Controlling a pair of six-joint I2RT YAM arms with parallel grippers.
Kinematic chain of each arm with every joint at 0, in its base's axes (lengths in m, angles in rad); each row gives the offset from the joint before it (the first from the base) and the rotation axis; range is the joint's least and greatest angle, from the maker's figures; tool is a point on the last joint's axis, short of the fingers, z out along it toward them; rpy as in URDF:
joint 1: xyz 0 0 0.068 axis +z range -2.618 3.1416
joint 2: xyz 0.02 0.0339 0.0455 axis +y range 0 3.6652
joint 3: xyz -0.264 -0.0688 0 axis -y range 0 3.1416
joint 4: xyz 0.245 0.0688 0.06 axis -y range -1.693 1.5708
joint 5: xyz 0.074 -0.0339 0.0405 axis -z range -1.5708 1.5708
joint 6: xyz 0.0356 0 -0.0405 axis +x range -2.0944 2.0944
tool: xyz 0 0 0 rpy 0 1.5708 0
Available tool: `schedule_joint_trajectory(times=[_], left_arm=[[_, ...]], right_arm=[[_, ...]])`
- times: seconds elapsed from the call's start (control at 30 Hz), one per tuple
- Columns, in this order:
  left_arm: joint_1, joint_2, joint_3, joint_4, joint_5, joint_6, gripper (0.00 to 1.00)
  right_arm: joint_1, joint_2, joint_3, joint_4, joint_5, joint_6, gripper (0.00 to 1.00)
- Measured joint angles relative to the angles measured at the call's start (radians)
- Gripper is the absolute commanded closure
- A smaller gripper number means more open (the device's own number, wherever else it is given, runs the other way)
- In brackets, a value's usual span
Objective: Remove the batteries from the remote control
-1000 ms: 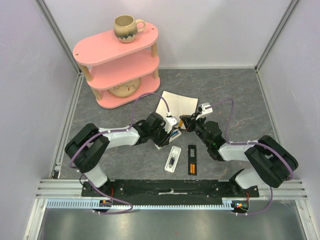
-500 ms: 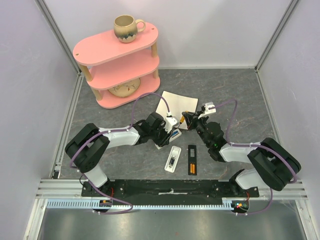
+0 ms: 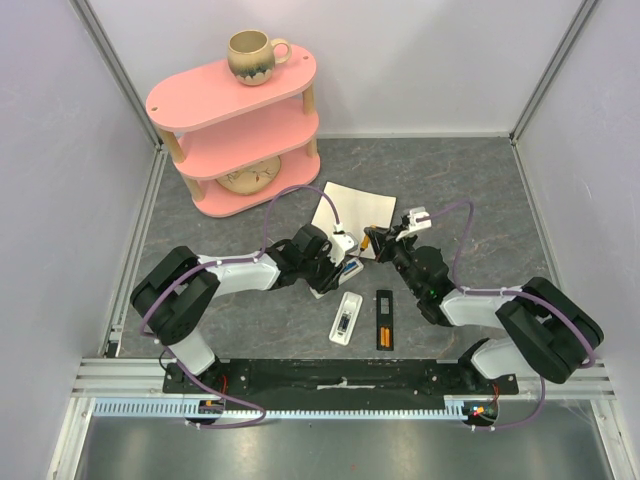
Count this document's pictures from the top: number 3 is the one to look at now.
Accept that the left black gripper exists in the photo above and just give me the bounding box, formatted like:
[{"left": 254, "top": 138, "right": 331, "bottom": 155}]
[{"left": 300, "top": 243, "right": 348, "bottom": 296}]

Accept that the orange handled screwdriver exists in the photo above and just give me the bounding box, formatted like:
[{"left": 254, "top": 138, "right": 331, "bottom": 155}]
[{"left": 358, "top": 234, "right": 371, "bottom": 257}]

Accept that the slim white remote control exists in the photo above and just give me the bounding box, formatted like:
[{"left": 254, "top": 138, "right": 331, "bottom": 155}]
[{"left": 309, "top": 257, "right": 364, "bottom": 299}]

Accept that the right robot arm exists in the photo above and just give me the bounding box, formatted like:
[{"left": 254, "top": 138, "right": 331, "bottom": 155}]
[{"left": 364, "top": 227, "right": 604, "bottom": 394}]

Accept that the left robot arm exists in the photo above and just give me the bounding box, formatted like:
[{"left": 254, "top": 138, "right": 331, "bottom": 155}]
[{"left": 130, "top": 224, "right": 358, "bottom": 393}]

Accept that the black remote control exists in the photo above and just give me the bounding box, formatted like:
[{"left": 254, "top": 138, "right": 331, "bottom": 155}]
[{"left": 376, "top": 290, "right": 394, "bottom": 351}]

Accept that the wide white remote control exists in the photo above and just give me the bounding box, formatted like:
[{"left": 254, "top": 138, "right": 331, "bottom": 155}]
[{"left": 328, "top": 292, "right": 363, "bottom": 346}]

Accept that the white square plate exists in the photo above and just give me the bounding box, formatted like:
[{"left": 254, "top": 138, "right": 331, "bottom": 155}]
[{"left": 311, "top": 182, "right": 396, "bottom": 260}]

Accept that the pink three-tier shelf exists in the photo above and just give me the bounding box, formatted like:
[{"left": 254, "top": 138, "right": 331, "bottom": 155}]
[{"left": 146, "top": 45, "right": 320, "bottom": 218}]

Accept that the beige ceramic mug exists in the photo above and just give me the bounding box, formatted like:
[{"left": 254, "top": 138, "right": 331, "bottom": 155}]
[{"left": 227, "top": 30, "right": 292, "bottom": 86}]

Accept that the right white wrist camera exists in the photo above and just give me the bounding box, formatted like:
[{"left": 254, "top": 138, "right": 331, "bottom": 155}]
[{"left": 396, "top": 207, "right": 432, "bottom": 241}]

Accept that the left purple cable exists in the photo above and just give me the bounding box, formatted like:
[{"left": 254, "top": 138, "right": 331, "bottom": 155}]
[{"left": 139, "top": 185, "right": 346, "bottom": 341}]

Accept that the purple cable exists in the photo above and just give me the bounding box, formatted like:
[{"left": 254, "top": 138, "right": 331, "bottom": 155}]
[
  {"left": 139, "top": 185, "right": 346, "bottom": 341},
  {"left": 424, "top": 200, "right": 599, "bottom": 431}
]

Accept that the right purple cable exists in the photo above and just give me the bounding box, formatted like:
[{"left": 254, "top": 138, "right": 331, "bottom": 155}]
[{"left": 424, "top": 200, "right": 599, "bottom": 431}]

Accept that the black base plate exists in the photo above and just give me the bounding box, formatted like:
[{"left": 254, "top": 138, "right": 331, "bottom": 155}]
[{"left": 196, "top": 359, "right": 519, "bottom": 397}]

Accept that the slotted cable duct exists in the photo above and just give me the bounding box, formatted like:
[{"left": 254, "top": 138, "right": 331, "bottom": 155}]
[{"left": 94, "top": 394, "right": 496, "bottom": 420}]

